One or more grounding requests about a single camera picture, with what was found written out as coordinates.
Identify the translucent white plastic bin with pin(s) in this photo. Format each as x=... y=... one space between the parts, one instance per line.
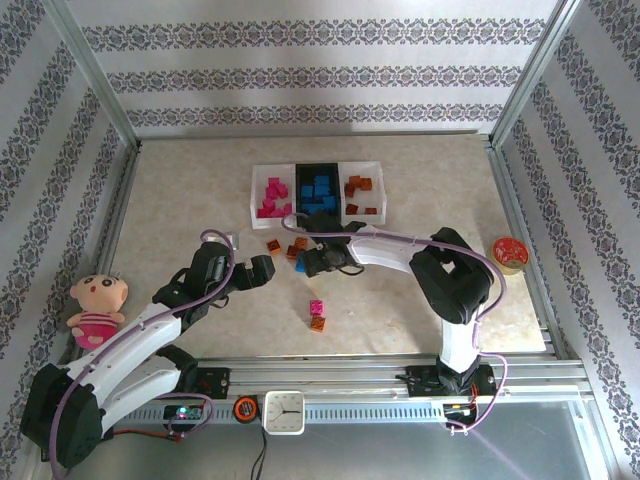
x=377 y=197

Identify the aluminium side rail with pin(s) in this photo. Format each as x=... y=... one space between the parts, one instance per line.
x=112 y=220
x=511 y=200

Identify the orange black round device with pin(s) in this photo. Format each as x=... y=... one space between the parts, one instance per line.
x=246 y=409

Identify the white square clock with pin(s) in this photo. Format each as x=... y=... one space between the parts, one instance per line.
x=284 y=412

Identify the controller board with LED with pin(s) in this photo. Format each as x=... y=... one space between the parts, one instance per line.
x=182 y=412

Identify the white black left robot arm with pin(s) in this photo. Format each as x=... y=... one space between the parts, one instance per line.
x=135 y=340

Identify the plush cartoon doll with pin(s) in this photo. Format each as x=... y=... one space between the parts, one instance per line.
x=97 y=300

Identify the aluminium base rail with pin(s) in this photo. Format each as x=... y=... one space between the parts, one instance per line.
x=325 y=377

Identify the aluminium frame post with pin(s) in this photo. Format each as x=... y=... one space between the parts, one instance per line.
x=95 y=75
x=534 y=75

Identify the long blue lego brick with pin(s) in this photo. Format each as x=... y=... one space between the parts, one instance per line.
x=316 y=205
x=323 y=181

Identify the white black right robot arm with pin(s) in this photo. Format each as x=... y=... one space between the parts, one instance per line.
x=380 y=252

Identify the black plastic bin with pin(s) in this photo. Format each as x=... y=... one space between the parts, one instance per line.
x=320 y=168

